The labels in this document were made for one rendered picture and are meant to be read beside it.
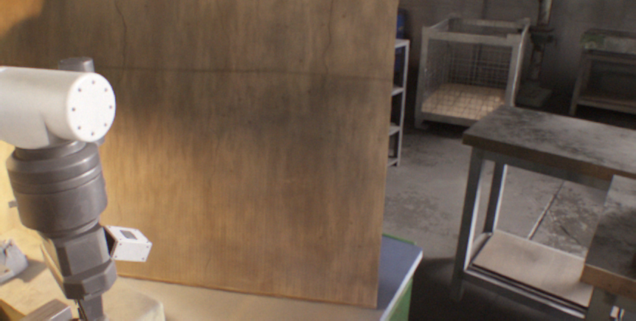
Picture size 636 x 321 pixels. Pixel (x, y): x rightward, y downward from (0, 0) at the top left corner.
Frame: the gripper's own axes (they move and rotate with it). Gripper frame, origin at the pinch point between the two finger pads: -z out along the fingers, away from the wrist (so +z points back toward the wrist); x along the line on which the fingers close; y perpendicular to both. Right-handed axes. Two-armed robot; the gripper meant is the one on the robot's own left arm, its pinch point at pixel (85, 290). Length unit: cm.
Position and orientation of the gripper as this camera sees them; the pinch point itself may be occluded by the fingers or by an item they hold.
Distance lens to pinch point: 61.9
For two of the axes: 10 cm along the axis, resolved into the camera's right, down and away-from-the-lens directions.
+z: 0.1, -9.3, -3.7
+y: 7.3, -2.5, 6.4
